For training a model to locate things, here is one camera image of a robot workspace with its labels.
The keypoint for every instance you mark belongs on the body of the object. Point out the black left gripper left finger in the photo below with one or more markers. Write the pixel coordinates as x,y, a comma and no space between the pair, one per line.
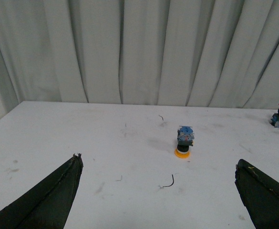
47,205

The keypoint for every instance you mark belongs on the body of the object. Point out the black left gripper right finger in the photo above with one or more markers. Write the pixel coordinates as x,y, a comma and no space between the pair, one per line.
259,194

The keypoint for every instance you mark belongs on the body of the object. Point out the yellow push button switch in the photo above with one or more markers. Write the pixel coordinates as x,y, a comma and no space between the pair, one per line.
185,140

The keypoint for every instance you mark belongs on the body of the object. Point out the white curtain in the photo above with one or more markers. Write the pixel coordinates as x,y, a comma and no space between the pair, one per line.
205,53

